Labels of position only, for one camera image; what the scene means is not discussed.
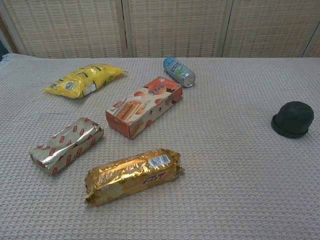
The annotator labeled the dark green round tray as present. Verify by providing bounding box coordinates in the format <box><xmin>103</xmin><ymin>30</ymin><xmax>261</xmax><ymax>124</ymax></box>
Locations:
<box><xmin>271</xmin><ymin>115</ymin><xmax>311</xmax><ymax>139</ymax></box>

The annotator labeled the dark green dome cup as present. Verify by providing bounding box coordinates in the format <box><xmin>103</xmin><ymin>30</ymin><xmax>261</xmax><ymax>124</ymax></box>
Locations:
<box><xmin>273</xmin><ymin>101</ymin><xmax>315</xmax><ymax>135</ymax></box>

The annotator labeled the orange wafer roll box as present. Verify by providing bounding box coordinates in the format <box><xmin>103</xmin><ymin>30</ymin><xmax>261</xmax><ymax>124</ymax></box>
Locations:
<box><xmin>105</xmin><ymin>76</ymin><xmax>183</xmax><ymax>140</ymax></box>

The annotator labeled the blue drink can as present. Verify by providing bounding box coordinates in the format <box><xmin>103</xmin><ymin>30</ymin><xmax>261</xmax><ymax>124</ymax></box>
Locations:
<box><xmin>163</xmin><ymin>56</ymin><xmax>196</xmax><ymax>88</ymax></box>

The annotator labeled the gold foil biscuit packet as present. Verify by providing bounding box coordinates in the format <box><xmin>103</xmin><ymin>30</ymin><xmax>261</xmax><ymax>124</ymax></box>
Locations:
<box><xmin>83</xmin><ymin>148</ymin><xmax>185</xmax><ymax>207</ymax></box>

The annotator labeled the white waffle-weave tablecloth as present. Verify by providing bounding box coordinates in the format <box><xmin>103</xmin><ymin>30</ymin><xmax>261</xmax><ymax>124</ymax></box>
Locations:
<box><xmin>0</xmin><ymin>53</ymin><xmax>320</xmax><ymax>240</ymax></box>

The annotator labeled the yellow snack bag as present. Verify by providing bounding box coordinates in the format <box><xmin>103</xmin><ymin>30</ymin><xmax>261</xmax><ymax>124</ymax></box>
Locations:
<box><xmin>42</xmin><ymin>63</ymin><xmax>129</xmax><ymax>100</ymax></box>

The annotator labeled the woven folding screen panel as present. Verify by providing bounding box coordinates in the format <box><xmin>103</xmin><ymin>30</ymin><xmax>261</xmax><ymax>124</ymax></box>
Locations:
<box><xmin>0</xmin><ymin>0</ymin><xmax>129</xmax><ymax>59</ymax></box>
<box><xmin>121</xmin><ymin>0</ymin><xmax>235</xmax><ymax>59</ymax></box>
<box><xmin>221</xmin><ymin>0</ymin><xmax>320</xmax><ymax>58</ymax></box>
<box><xmin>301</xmin><ymin>31</ymin><xmax>320</xmax><ymax>58</ymax></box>

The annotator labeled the silver red-printed foil packet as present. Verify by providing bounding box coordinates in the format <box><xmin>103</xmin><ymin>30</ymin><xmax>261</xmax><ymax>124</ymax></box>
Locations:
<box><xmin>28</xmin><ymin>117</ymin><xmax>105</xmax><ymax>177</ymax></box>

